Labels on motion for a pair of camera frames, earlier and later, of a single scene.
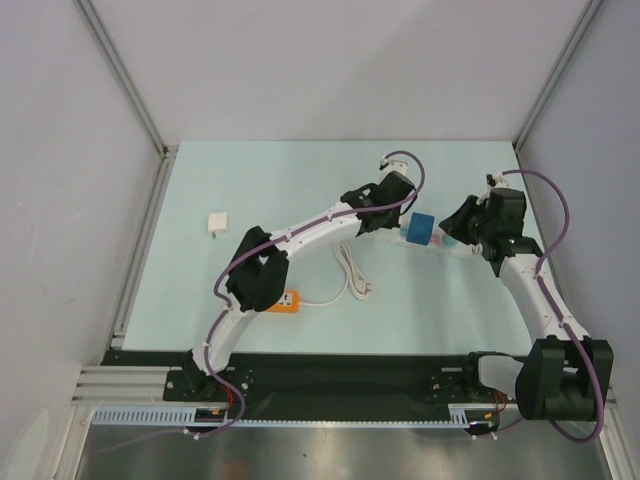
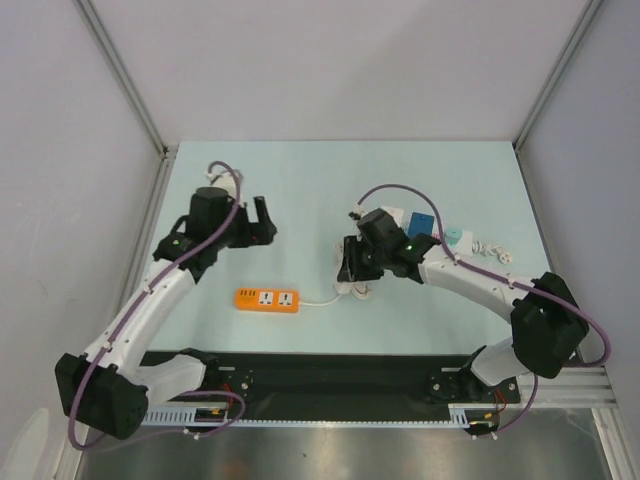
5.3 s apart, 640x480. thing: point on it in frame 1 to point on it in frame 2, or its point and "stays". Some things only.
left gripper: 393,223 to 261,233
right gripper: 470,220 to 351,259
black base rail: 318,380 stays
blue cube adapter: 419,228 stays
